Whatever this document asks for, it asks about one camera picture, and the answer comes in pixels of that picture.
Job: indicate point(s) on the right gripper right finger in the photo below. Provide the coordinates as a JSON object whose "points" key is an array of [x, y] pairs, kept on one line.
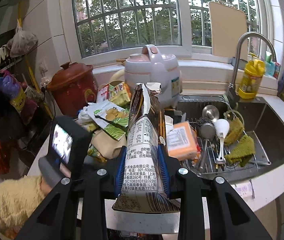
{"points": [[229, 215]]}

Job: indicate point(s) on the yellow dish soap bottle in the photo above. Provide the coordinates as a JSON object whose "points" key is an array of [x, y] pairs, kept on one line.
{"points": [[252, 78]]}

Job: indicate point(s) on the white pink rice cooker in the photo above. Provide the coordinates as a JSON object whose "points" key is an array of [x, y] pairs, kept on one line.
{"points": [[152, 66]]}

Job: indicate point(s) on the steel sink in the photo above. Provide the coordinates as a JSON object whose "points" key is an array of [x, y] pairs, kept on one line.
{"points": [[260, 122]]}

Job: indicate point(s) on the wooden cutting board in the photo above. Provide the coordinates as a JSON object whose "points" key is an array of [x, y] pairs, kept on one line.
{"points": [[227, 26]]}

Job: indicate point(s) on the left cream sleeve forearm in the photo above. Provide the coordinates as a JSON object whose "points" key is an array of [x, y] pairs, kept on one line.
{"points": [[18, 200]]}

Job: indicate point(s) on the orange labelled box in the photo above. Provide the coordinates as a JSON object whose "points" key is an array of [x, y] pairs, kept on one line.
{"points": [[182, 142]]}

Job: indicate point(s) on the red ceramic stew pot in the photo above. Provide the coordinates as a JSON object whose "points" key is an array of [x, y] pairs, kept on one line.
{"points": [[73, 86]]}

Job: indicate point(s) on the dark tall snack bag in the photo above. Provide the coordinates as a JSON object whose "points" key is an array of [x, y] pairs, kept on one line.
{"points": [[144, 183]]}

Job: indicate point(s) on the green white cookie bag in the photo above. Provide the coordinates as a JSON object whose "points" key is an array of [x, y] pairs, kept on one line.
{"points": [[110, 117]]}

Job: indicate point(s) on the green dish cloth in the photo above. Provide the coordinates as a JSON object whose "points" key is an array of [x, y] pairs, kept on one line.
{"points": [[242, 145]]}

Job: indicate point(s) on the wire dish rack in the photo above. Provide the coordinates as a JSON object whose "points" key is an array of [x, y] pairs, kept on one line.
{"points": [[258, 161]]}

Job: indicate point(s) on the white ladle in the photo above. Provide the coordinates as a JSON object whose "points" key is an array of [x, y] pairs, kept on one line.
{"points": [[222, 127]]}

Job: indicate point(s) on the left hand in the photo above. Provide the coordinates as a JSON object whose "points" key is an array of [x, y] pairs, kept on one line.
{"points": [[45, 187]]}

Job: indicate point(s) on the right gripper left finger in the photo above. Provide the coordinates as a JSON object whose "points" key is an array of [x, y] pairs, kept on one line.
{"points": [[56, 216]]}

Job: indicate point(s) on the steel ladle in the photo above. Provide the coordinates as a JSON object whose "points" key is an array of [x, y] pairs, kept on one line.
{"points": [[207, 132]]}

